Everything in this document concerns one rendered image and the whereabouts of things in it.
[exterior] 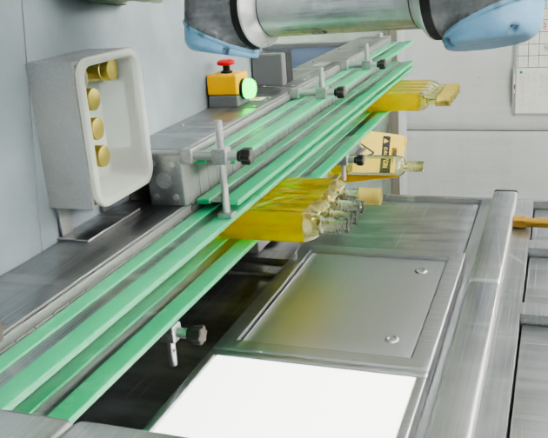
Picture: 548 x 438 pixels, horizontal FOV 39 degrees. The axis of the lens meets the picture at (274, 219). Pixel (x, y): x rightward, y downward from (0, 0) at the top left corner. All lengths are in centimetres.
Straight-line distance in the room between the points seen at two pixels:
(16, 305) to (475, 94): 645
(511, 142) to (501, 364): 615
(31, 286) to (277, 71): 104
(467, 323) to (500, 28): 53
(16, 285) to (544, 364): 79
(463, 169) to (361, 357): 630
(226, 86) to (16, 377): 97
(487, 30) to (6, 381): 67
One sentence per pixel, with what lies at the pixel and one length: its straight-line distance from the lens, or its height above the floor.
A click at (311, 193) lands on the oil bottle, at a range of 147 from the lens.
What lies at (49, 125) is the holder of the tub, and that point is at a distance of 119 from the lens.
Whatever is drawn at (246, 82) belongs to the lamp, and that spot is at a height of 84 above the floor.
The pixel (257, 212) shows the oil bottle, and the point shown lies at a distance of 137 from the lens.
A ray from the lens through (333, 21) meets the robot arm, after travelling 107.
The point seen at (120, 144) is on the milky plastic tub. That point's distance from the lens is 132.
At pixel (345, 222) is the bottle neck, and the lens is 134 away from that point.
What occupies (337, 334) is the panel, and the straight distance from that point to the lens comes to 126.
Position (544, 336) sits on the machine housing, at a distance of 136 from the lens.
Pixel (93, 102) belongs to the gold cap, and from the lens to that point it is 121.
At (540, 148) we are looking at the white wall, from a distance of 733.
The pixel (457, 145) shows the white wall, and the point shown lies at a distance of 737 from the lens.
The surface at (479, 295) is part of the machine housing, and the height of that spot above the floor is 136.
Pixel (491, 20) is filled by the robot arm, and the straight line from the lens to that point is 95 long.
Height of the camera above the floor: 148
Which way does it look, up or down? 20 degrees down
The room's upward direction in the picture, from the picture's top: 93 degrees clockwise
